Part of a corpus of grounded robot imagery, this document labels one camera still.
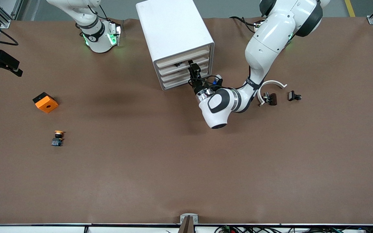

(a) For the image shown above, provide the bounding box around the white curved plastic part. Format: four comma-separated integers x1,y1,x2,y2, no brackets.
257,80,288,107

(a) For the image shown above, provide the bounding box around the dark brown electrical component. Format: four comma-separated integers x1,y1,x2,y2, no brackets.
263,92,277,106

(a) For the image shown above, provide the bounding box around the brown table mat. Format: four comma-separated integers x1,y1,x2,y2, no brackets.
0,18,373,225

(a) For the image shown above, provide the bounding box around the white table edge strip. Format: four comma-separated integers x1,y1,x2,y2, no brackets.
0,223,373,233

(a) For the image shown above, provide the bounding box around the orange button enclosure box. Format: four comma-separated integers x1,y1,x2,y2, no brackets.
32,92,59,114

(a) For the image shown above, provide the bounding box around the black base cable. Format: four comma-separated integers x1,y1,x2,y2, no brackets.
230,16,255,33

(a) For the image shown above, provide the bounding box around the yellow push button switch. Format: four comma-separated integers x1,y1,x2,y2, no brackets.
51,130,65,147

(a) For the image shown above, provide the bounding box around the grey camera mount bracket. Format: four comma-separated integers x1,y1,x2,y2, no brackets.
179,213,199,233

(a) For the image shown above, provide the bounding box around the black cable tangle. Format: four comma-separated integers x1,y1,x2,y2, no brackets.
214,225,373,233

